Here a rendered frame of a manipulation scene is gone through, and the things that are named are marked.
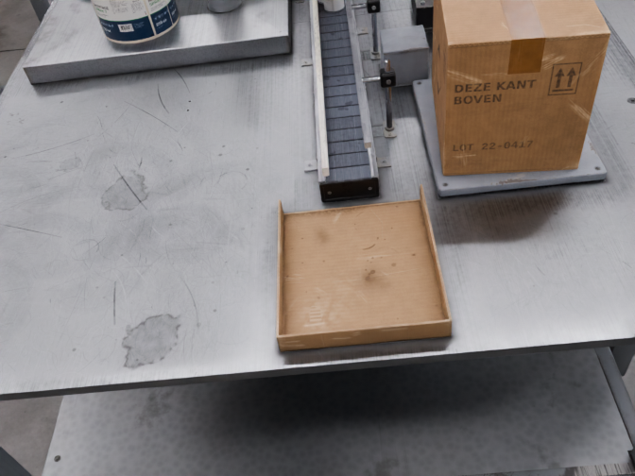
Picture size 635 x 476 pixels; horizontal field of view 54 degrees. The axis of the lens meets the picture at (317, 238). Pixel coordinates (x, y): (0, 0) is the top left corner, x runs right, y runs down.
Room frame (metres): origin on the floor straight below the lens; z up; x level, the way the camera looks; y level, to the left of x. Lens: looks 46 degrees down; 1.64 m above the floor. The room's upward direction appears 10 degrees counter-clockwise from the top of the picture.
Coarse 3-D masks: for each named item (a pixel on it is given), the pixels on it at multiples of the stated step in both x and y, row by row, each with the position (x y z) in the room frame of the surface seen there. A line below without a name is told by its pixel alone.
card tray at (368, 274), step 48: (288, 240) 0.78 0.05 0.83; (336, 240) 0.76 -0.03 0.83; (384, 240) 0.74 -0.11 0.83; (432, 240) 0.69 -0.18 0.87; (288, 288) 0.67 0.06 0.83; (336, 288) 0.65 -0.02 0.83; (384, 288) 0.63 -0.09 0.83; (432, 288) 0.62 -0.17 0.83; (288, 336) 0.55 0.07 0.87; (336, 336) 0.54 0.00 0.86; (384, 336) 0.53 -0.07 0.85; (432, 336) 0.53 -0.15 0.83
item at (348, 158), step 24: (336, 24) 1.42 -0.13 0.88; (336, 48) 1.31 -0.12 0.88; (336, 72) 1.21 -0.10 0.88; (336, 96) 1.12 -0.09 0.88; (336, 120) 1.04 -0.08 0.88; (360, 120) 1.03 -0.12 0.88; (336, 144) 0.96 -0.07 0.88; (360, 144) 0.95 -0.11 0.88; (336, 168) 0.89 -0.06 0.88; (360, 168) 0.88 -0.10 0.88
